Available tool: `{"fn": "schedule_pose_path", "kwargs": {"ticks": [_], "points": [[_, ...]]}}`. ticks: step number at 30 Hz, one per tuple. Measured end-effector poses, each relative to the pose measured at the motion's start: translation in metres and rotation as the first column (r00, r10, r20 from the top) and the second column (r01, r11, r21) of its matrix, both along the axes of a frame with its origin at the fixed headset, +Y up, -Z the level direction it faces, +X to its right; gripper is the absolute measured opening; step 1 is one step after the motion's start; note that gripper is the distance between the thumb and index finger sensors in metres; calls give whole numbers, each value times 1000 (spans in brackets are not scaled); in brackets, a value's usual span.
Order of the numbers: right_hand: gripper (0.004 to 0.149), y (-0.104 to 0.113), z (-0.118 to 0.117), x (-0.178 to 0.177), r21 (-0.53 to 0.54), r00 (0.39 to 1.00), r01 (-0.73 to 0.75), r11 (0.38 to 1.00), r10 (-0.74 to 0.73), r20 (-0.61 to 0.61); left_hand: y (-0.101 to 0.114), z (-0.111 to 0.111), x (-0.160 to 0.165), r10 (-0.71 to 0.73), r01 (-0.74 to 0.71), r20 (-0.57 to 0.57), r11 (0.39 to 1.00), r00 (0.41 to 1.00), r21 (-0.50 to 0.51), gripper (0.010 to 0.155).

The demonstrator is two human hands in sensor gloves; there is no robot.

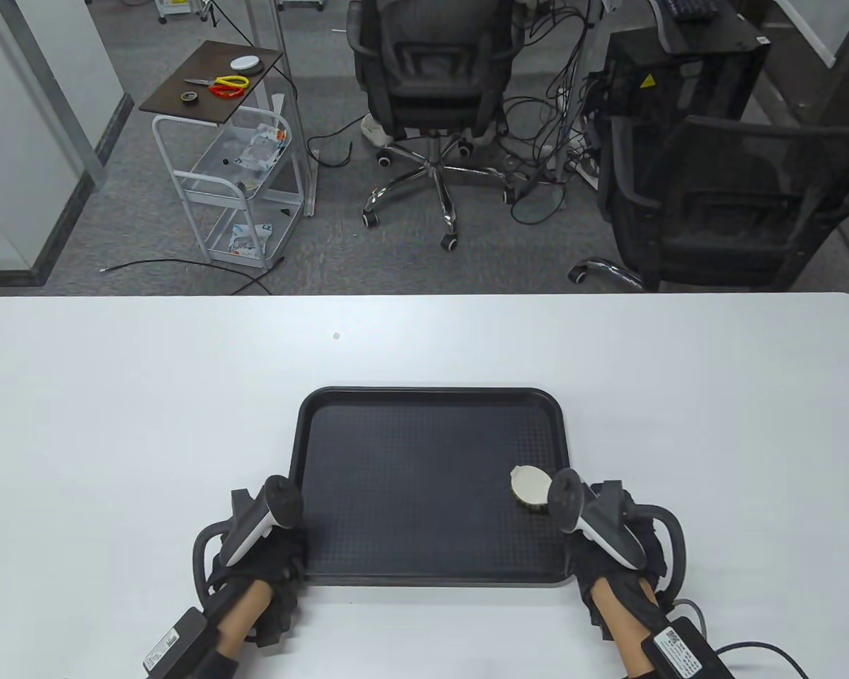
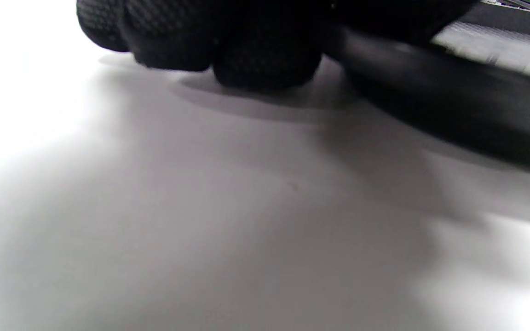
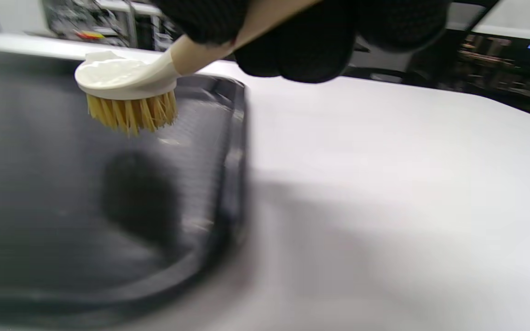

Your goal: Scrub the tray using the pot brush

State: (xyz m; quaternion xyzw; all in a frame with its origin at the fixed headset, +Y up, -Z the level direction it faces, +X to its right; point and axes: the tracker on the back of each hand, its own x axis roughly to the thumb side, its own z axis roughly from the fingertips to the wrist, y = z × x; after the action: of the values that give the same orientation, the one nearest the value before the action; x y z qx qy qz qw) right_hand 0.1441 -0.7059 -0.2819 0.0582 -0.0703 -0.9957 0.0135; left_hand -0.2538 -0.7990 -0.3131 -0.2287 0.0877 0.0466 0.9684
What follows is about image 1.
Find person's right hand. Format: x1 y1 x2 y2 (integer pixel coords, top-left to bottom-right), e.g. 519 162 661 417
570 529 674 632

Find person's left hand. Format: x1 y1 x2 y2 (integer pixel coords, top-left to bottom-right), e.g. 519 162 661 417
207 525 310 646

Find person's left forearm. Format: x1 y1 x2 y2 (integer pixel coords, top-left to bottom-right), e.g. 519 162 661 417
214 580 275 653

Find person's right forearm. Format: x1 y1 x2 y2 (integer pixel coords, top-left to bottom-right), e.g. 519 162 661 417
590 579 660 679

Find white black right glove controller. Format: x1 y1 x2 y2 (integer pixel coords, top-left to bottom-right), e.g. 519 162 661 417
550 468 687 610

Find white black glove controller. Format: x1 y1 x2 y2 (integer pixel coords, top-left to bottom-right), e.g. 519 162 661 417
550 468 687 610
193 475 304 610

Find white black left glove controller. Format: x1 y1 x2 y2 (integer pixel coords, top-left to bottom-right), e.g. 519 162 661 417
193 475 304 610

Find white round brush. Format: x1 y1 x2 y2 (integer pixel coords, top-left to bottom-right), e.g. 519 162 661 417
510 465 555 512

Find black plastic tray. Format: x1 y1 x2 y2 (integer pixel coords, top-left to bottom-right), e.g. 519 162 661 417
288 386 572 589

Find white printed packets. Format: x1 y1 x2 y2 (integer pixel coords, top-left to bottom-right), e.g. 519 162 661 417
229 224 274 255

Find black mesh office chair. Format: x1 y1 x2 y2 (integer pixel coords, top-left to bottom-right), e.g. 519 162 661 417
568 115 849 292
345 0 533 253

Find clear plastic bags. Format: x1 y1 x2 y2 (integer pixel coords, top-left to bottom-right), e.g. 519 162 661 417
233 123 289 172

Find brown wooden board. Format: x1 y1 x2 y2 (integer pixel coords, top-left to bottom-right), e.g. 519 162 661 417
139 40 284 126

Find black computer tower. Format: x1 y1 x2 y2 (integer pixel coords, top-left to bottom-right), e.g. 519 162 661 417
600 27 773 127

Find black keyboard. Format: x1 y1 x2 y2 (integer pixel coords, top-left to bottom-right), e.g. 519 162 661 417
659 0 721 20

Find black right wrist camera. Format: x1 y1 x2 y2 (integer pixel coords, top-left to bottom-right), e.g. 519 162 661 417
640 617 735 679

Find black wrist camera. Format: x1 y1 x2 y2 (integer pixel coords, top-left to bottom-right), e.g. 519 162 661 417
640 617 735 679
143 609 218 677

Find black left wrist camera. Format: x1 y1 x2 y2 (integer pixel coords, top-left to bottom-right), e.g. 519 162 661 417
143 609 218 677

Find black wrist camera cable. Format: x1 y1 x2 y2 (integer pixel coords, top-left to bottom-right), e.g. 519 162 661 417
711 640 809 679

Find black floor cable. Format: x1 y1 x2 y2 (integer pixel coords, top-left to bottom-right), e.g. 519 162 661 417
98 259 278 295

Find white wire shelf cart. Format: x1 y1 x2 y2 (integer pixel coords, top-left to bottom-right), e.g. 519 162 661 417
151 108 306 270

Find tangle of black cables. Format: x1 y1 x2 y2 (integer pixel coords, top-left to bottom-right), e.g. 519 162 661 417
499 0 609 226

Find white metal frame post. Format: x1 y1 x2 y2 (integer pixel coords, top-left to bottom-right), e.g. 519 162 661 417
245 0 319 217

